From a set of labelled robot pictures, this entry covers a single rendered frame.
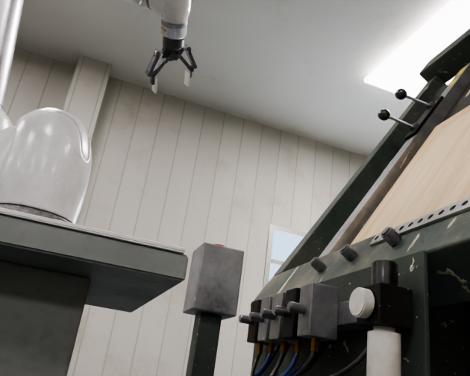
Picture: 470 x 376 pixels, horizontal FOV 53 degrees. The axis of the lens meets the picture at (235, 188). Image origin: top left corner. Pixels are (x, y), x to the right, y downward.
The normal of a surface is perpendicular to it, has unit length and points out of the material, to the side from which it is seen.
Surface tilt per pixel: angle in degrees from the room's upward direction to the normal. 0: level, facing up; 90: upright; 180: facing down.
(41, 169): 91
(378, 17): 180
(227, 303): 90
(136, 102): 90
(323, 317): 90
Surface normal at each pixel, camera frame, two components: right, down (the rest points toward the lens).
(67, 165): 0.75, -0.18
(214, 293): 0.33, -0.33
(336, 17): -0.13, 0.91
